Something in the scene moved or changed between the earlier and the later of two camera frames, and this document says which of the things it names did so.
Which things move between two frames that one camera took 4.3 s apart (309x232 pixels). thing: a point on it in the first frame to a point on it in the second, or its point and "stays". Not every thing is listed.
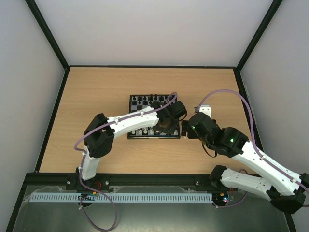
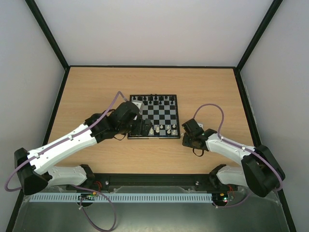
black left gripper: x=171 y=131 to x=138 y=130
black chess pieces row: x=151 y=97 stays
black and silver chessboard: x=139 y=101 stays
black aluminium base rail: x=70 y=181 stays
